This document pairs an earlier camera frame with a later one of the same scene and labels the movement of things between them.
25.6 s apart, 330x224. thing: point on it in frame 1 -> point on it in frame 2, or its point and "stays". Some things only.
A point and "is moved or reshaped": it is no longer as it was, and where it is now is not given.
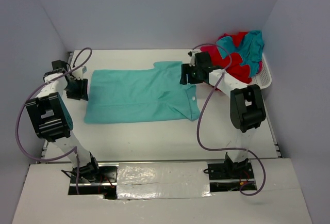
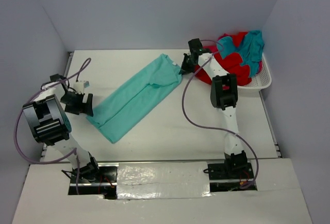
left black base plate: (105, 174) stays
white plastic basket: (263, 79) stays
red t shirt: (232, 64) stays
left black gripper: (82, 93) -> (82, 107)
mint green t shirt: (133, 95) is moved or reshaped
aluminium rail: (161, 160) stays
